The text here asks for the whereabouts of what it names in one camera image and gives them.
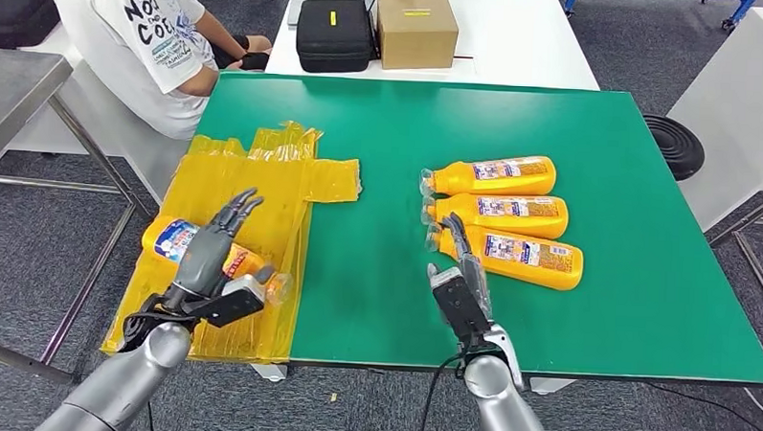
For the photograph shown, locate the person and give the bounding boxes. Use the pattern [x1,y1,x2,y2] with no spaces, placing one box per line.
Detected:
[41,0,276,145]

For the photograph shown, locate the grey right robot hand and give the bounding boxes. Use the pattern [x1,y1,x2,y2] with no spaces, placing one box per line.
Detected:
[438,211,498,325]

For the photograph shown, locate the green table board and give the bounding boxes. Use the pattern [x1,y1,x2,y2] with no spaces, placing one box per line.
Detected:
[186,68,763,387]

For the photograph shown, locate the brown cardboard box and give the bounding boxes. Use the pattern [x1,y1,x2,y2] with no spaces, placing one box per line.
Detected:
[373,0,460,73]

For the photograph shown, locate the blue cart frame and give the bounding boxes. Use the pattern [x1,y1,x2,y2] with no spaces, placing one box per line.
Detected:
[699,0,760,32]

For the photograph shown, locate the steel table with legs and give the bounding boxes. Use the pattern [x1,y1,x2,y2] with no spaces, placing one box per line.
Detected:
[0,48,160,389]

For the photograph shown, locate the white table foot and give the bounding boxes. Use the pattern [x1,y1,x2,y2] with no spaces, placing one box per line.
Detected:
[248,362,287,385]
[524,377,577,397]

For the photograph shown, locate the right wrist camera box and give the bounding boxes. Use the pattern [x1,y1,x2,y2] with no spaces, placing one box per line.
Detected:
[426,263,492,350]

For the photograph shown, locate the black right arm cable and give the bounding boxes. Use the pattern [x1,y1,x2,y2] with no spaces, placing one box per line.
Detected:
[416,348,475,431]

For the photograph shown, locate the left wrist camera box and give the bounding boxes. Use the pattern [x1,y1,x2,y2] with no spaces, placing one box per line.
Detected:
[199,270,269,330]

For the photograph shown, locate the yellow plastic-wrapped cardboard sheet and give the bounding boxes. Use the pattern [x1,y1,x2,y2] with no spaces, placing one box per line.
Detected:
[100,114,365,369]

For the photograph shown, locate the black floor cable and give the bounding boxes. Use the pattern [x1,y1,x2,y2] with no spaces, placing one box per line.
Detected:
[643,382,763,423]

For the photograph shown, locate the black zippered case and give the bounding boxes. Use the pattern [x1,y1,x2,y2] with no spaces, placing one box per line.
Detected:
[0,0,62,52]
[295,0,376,76]

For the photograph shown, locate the white desk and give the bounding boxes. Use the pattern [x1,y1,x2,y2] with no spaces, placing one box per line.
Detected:
[662,2,763,235]
[0,0,196,205]
[263,0,604,92]

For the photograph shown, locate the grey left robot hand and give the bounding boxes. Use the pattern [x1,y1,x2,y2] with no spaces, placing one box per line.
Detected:
[161,184,280,316]

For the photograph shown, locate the black ribbed round stool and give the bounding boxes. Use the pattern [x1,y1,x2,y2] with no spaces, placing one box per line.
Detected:
[640,112,708,184]

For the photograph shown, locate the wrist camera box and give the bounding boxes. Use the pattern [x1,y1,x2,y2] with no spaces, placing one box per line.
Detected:
[426,263,492,350]
[199,270,269,330]

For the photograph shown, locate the steel table frame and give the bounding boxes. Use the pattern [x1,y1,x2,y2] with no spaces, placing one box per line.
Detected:
[705,182,763,324]

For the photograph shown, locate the orange detergent bottle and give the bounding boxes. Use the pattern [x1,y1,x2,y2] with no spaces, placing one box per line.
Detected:
[139,215,296,305]
[424,223,586,293]
[418,151,559,201]
[421,192,571,241]

